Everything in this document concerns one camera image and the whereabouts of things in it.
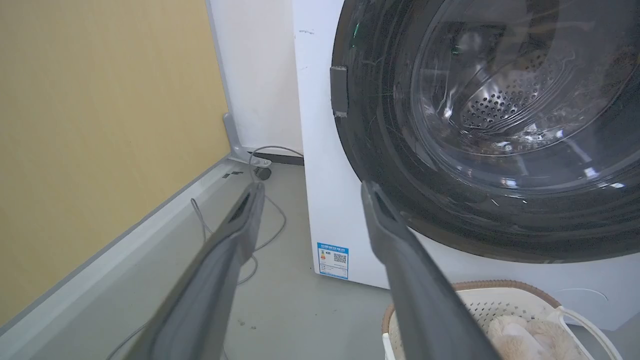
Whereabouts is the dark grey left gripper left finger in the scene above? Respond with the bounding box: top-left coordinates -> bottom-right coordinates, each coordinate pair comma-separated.
123,181 -> 266,360

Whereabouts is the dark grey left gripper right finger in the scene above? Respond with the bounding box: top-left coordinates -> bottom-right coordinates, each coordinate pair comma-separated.
361,180 -> 502,360

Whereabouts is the round dark glass washer door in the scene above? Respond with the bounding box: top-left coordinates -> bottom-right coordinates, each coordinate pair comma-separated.
329,0 -> 640,264

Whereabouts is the white washing machine body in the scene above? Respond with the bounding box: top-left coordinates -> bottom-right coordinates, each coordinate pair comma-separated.
292,0 -> 640,332

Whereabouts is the white perforated laundry basket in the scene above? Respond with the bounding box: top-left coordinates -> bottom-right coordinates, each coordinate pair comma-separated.
381,280 -> 624,360

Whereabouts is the blue energy label sticker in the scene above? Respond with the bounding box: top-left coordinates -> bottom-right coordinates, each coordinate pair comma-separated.
316,242 -> 350,281

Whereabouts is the cream fluffy laundry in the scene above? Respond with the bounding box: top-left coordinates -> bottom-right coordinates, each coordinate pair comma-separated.
487,315 -> 591,360

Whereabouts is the thin grey power cable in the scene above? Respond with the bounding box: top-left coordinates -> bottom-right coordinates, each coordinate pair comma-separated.
105,145 -> 304,360

